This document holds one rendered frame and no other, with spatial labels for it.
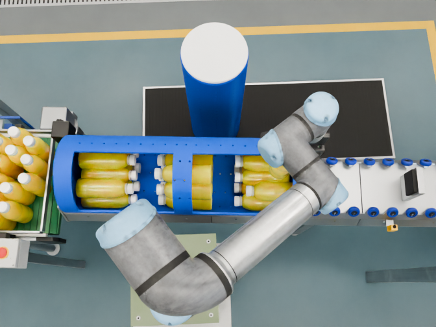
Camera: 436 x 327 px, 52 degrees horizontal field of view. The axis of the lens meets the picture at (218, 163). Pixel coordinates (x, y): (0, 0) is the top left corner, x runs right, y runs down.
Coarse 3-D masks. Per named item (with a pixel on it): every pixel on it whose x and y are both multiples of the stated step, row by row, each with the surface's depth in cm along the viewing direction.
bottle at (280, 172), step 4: (272, 168) 140; (276, 168) 137; (280, 168) 134; (284, 168) 134; (272, 172) 143; (276, 172) 140; (280, 172) 138; (284, 172) 138; (276, 176) 144; (280, 176) 144; (284, 176) 144
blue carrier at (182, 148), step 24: (72, 144) 154; (96, 144) 154; (120, 144) 154; (144, 144) 154; (168, 144) 154; (192, 144) 154; (216, 144) 154; (240, 144) 155; (72, 168) 166; (144, 168) 177; (216, 168) 176; (72, 192) 151; (144, 192) 175; (216, 192) 175
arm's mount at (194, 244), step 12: (180, 240) 139; (192, 240) 139; (204, 240) 139; (192, 252) 139; (132, 288) 136; (132, 300) 136; (132, 312) 135; (144, 312) 135; (204, 312) 135; (216, 312) 135; (132, 324) 134; (144, 324) 134; (156, 324) 135
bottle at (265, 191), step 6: (252, 186) 160; (258, 186) 159; (264, 186) 158; (270, 186) 158; (276, 186) 158; (282, 186) 158; (288, 186) 158; (252, 192) 159; (258, 192) 158; (264, 192) 158; (270, 192) 157; (276, 192) 157; (282, 192) 157; (258, 198) 159; (264, 198) 158; (270, 198) 158; (276, 198) 158
